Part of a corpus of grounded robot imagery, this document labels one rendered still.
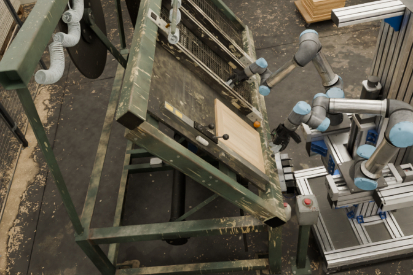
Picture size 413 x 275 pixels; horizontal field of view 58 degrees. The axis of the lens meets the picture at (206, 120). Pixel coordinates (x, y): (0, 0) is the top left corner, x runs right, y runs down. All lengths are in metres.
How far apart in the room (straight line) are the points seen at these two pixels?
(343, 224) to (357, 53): 2.57
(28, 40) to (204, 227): 1.53
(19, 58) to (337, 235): 2.51
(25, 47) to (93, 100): 3.24
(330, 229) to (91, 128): 2.84
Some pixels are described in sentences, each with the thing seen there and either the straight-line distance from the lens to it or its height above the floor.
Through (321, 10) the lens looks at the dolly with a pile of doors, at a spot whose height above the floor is 0.26.
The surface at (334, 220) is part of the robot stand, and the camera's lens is 3.25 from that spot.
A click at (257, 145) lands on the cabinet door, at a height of 0.93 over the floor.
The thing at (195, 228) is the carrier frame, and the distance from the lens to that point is 2.56.
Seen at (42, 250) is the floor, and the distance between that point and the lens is 3.86.
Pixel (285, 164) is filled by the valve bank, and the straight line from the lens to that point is 2.83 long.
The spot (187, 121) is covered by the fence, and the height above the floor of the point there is 1.54.
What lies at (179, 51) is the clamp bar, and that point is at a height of 1.64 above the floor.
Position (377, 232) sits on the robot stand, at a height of 0.21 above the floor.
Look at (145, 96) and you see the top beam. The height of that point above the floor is 1.86.
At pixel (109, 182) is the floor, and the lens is 3.99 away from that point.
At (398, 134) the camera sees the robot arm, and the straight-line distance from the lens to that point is 1.93.
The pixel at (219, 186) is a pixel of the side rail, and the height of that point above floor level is 1.27.
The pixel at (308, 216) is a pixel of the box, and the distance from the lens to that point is 2.48.
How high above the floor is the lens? 3.01
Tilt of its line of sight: 45 degrees down
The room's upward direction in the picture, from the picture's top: 11 degrees counter-clockwise
